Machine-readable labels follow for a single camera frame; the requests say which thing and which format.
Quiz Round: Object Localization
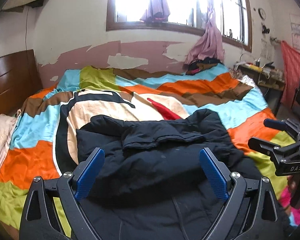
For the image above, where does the dark clothes pile by curtain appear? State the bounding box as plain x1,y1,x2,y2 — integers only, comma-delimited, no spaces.
184,57,221,75

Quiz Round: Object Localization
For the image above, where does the left pink curtain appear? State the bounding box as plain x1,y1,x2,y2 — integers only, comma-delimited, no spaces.
140,0,170,23

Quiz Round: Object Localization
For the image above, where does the brown framed window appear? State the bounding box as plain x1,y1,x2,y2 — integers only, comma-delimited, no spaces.
106,0,253,51

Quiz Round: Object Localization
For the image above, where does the red checked hanging cloth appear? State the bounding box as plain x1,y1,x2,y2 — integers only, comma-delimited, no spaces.
281,41,300,108

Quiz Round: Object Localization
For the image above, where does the brown wooden headboard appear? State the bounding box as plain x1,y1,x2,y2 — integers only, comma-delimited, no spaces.
0,49,43,115

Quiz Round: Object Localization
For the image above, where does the cluttered wooden desk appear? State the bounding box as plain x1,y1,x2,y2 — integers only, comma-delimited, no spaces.
234,63,285,116

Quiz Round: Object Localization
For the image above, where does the right pink curtain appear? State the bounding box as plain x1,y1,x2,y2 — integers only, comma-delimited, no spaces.
184,0,224,65

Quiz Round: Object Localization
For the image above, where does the pink curtain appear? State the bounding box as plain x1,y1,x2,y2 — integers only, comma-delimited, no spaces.
140,0,170,23
184,0,224,65

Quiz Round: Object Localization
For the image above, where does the person's right hand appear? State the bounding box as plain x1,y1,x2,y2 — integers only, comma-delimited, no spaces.
287,120,300,221

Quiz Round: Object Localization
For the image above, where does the colourful striped bed cover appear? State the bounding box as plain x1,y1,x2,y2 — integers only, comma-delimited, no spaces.
0,64,300,235

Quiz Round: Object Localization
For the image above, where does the dark navy padded jacket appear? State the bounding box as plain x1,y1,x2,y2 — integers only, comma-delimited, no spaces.
76,109,261,239

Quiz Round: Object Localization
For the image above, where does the round wall clock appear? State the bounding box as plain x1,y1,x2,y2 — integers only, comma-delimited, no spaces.
258,8,267,21

